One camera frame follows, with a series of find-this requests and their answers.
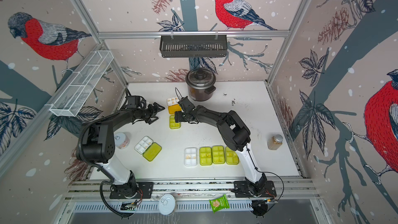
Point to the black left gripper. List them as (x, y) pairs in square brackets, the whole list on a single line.
[(153, 112)]

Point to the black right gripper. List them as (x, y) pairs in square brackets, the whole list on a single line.
[(178, 116)]

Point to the yellow pillbox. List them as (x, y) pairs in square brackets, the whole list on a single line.
[(173, 105)]

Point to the clear white pillbox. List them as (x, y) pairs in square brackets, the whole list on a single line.
[(191, 157)]

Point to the large green pillbox front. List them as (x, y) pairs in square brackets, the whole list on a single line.
[(218, 156)]

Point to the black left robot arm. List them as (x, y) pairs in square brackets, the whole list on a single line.
[(96, 144)]

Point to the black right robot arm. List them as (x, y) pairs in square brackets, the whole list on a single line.
[(235, 134)]

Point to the silver rice cooker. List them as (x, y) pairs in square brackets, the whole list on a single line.
[(201, 84)]

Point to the small white cup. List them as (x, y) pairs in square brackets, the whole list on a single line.
[(121, 140)]

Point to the amber glass jar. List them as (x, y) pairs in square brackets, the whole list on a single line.
[(275, 142)]

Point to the white round lid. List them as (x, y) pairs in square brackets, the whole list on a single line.
[(167, 204)]

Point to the green snack packet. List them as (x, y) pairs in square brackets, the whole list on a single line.
[(219, 203)]

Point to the black hanging wire basket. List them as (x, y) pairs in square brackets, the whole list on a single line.
[(193, 46)]

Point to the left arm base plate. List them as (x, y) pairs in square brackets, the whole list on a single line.
[(140, 190)]

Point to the white wire mesh shelf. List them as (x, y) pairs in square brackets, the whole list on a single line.
[(72, 99)]

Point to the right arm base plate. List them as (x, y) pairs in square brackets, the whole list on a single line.
[(246, 189)]

